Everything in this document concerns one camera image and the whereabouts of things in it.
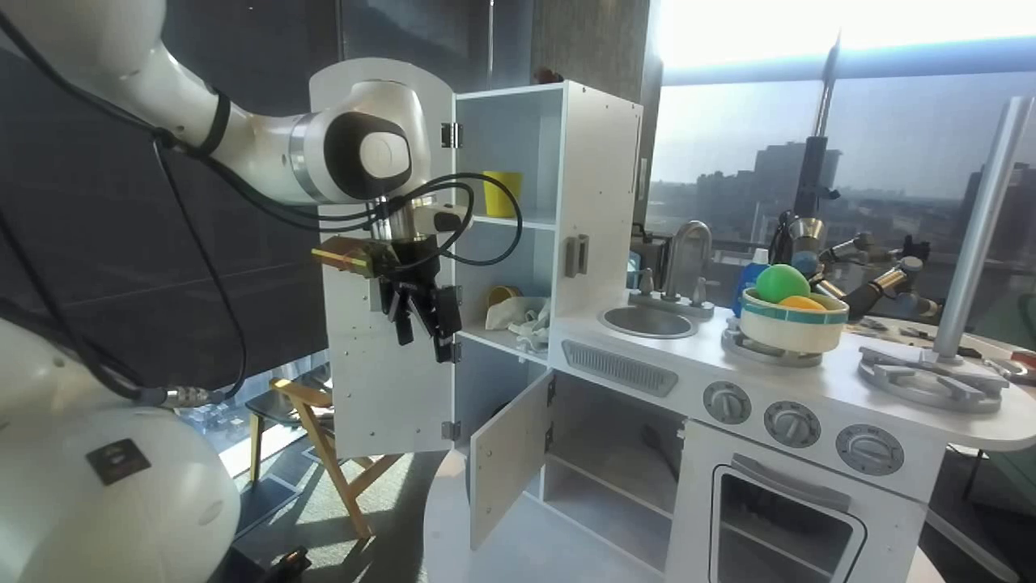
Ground grey metal pole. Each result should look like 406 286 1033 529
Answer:
929 95 1036 367

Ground orange ball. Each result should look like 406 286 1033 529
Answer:
778 290 831 316

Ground small white cabinet door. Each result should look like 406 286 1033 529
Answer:
462 368 558 555

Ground black cable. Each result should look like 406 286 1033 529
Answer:
319 169 528 275
0 6 252 404

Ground white oven door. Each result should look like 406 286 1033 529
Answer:
664 419 933 583

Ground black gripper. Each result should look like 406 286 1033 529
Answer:
372 204 462 367

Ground white toy kitchen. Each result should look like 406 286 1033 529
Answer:
309 58 1036 583

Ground white bowl teal rim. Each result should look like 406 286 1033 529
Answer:
737 286 856 360

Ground yellow plastic cup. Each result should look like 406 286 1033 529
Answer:
478 169 523 219

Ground tall white cabinet door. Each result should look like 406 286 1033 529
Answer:
309 58 462 461

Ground white crumpled cloth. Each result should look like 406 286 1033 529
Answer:
478 283 558 353

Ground green ball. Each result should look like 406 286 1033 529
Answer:
751 262 817 307

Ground grey cabinet side handle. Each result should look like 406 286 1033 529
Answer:
559 229 592 283

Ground grey toy faucet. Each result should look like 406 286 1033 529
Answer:
629 218 719 316

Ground grey stove knob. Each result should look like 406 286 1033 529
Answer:
760 399 826 454
831 420 909 478
698 379 759 427

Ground wooden folding chair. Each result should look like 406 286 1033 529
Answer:
247 372 406 545

